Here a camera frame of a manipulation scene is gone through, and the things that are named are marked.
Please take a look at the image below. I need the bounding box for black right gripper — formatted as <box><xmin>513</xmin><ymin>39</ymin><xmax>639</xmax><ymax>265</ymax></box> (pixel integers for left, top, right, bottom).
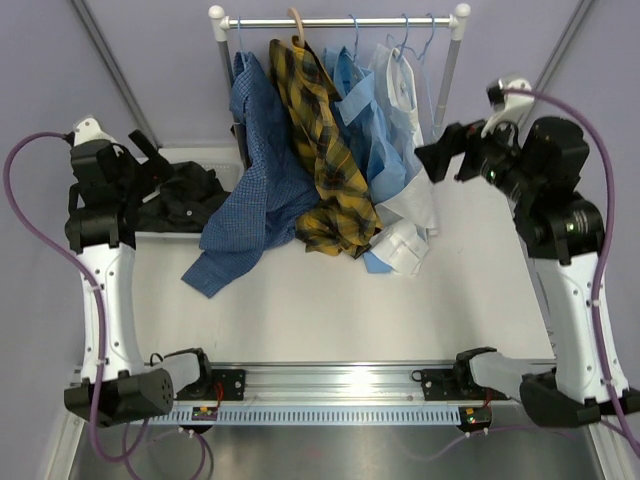
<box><xmin>415</xmin><ymin>107</ymin><xmax>540</xmax><ymax>205</ymax></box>

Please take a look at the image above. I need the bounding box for dark pinstriped shirt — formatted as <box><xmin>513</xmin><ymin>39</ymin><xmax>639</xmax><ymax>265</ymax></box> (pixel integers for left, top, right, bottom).
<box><xmin>122</xmin><ymin>160</ymin><xmax>231</xmax><ymax>234</ymax></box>

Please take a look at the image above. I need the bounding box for white shirt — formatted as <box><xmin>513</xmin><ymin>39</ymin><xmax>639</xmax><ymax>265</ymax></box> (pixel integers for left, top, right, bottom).
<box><xmin>364</xmin><ymin>44</ymin><xmax>438</xmax><ymax>276</ymax></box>

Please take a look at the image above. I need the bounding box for blue hanger of white shirt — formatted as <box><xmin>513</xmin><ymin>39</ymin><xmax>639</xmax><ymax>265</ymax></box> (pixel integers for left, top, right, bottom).
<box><xmin>394</xmin><ymin>13</ymin><xmax>410</xmax><ymax>63</ymax></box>

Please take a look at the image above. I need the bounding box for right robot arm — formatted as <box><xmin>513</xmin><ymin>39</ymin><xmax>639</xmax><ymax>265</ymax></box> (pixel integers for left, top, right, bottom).
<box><xmin>414</xmin><ymin>116</ymin><xmax>639</xmax><ymax>428</ymax></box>

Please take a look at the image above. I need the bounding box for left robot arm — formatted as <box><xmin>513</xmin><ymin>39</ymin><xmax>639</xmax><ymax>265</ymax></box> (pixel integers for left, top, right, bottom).
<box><xmin>64</xmin><ymin>126</ymin><xmax>173</xmax><ymax>427</ymax></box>

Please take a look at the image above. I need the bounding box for light blue shirt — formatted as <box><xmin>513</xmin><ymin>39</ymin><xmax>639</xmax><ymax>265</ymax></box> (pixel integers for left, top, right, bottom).
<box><xmin>324</xmin><ymin>44</ymin><xmax>409</xmax><ymax>275</ymax></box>

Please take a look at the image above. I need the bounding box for yellow plaid shirt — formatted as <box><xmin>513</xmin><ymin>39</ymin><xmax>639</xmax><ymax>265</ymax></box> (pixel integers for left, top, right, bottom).
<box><xmin>268</xmin><ymin>37</ymin><xmax>382</xmax><ymax>259</ymax></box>

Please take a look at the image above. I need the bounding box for blue checked shirt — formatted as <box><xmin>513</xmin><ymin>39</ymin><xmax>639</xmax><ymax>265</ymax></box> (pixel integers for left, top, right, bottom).
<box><xmin>182</xmin><ymin>52</ymin><xmax>319</xmax><ymax>298</ymax></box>

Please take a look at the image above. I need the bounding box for blue hanger of checked shirt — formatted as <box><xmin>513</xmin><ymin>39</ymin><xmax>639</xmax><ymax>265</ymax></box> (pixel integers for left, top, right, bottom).
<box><xmin>236</xmin><ymin>15</ymin><xmax>246</xmax><ymax>61</ymax></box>

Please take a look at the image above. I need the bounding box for wooden hanger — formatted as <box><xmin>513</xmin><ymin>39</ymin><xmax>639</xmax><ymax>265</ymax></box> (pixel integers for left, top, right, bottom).
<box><xmin>287</xmin><ymin>7</ymin><xmax>306</xmax><ymax>48</ymax></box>

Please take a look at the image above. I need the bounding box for white plastic laundry basket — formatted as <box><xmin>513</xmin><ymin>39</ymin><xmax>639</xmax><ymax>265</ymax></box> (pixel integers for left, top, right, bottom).
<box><xmin>134</xmin><ymin>157</ymin><xmax>246</xmax><ymax>239</ymax></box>

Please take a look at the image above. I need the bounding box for clothes rack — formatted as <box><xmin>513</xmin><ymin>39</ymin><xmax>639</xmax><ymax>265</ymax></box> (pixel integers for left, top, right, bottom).
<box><xmin>208</xmin><ymin>2</ymin><xmax>472</xmax><ymax>141</ymax></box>

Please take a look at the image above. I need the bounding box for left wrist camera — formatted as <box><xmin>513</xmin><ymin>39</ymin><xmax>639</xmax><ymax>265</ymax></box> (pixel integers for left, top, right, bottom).
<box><xmin>72</xmin><ymin>116</ymin><xmax>115</xmax><ymax>147</ymax></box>

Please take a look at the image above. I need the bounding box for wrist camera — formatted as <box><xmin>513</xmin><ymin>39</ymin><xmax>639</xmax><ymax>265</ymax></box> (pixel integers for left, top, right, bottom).
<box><xmin>72</xmin><ymin>116</ymin><xmax>115</xmax><ymax>147</ymax></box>
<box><xmin>481</xmin><ymin>75</ymin><xmax>534</xmax><ymax>137</ymax></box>

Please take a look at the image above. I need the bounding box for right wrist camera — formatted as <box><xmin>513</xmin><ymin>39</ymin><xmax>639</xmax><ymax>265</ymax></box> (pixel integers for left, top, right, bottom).
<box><xmin>481</xmin><ymin>75</ymin><xmax>534</xmax><ymax>137</ymax></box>

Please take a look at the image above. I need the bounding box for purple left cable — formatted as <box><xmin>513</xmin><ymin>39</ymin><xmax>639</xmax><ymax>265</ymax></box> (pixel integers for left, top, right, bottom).
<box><xmin>2</xmin><ymin>131</ymin><xmax>131</xmax><ymax>466</ymax></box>

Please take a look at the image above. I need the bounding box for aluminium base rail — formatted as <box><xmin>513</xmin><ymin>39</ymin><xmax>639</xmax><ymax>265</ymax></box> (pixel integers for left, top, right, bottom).
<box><xmin>74</xmin><ymin>362</ymin><xmax>566</xmax><ymax>426</ymax></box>

